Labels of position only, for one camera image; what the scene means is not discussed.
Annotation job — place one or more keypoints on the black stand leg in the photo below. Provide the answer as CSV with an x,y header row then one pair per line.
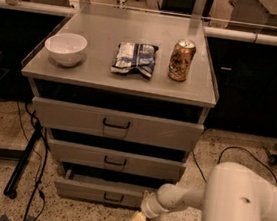
x,y
10,189

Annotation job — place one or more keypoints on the orange soda can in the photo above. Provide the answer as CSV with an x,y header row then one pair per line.
x,y
181,59

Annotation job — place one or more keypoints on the grey middle drawer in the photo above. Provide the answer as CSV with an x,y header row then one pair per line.
x,y
112,160

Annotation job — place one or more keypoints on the white bowl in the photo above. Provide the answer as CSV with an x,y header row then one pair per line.
x,y
66,49

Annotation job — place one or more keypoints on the grey top drawer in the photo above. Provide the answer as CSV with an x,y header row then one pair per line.
x,y
141,129

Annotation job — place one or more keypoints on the black caster wheel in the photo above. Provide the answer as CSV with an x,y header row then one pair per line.
x,y
272,159

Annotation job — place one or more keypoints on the grey drawer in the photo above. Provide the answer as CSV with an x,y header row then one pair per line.
x,y
112,160
141,129
99,190

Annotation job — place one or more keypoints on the grey bottom drawer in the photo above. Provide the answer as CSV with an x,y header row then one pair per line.
x,y
99,190

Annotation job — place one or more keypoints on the grey drawer cabinet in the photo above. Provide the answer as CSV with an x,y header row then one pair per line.
x,y
92,83

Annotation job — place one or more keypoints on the blue white snack bag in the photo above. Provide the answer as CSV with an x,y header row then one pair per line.
x,y
135,58

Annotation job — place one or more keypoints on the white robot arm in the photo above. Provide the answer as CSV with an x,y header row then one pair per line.
x,y
233,193

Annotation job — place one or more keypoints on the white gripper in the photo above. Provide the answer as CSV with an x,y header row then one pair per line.
x,y
148,208

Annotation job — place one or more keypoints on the white rail bar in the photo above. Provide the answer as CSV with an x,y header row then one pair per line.
x,y
209,31

